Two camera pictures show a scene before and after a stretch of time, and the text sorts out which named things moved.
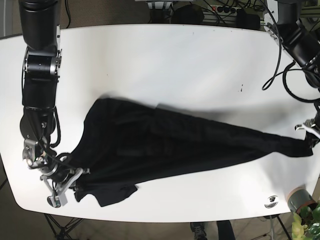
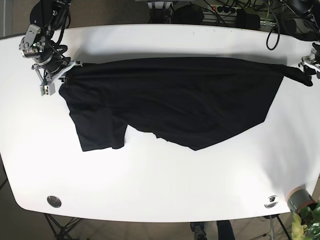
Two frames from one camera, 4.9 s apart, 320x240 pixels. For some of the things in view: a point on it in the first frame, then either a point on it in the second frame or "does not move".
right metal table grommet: [271, 204] does not move
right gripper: [309, 125] -> [310, 60]
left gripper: [60, 177] -> [50, 63]
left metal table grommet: [50, 201] does not move
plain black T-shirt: [131, 142] -> [187, 101]
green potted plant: [306, 225] does not move
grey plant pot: [299, 198] does not move
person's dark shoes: [198, 228] does not move
